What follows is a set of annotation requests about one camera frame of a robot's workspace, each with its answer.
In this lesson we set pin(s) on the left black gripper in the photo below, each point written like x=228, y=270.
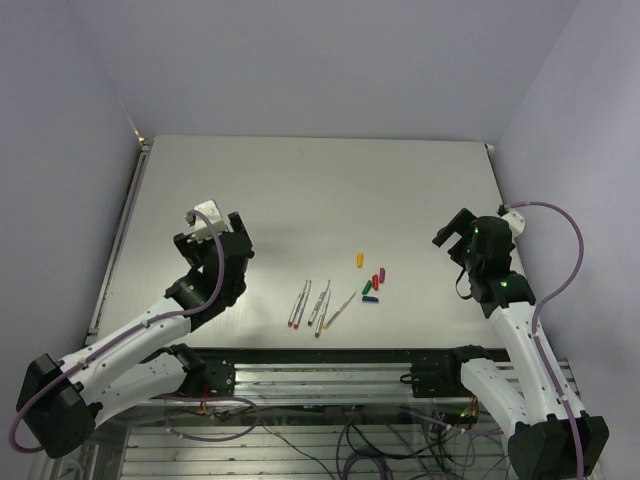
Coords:
x=191, y=247

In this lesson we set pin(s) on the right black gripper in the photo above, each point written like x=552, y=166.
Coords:
x=463, y=224

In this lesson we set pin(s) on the purple pen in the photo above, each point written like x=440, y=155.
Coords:
x=296, y=305

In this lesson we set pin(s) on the red pen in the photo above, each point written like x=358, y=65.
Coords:
x=302, y=305

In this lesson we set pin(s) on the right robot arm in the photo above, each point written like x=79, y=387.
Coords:
x=547, y=430

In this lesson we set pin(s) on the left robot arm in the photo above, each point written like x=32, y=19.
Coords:
x=62, y=402

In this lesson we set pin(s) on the green pen cap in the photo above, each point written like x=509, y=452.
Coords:
x=367, y=287

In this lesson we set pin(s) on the blue pen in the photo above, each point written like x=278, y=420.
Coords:
x=319, y=302

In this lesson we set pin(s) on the green pen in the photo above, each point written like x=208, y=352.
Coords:
x=322, y=315

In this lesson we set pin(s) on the yellow pen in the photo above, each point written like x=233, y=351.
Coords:
x=339, y=311

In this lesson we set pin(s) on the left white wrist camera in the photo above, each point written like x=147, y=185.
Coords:
x=204, y=218

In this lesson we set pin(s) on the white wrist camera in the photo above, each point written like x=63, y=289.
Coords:
x=204, y=218
x=514, y=219

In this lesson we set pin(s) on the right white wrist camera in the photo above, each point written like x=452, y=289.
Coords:
x=514, y=219

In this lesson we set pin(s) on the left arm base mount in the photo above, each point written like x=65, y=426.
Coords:
x=210, y=381

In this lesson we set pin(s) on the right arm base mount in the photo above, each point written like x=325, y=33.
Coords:
x=436, y=379

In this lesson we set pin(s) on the aluminium frame rails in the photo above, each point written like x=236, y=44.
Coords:
x=294, y=414

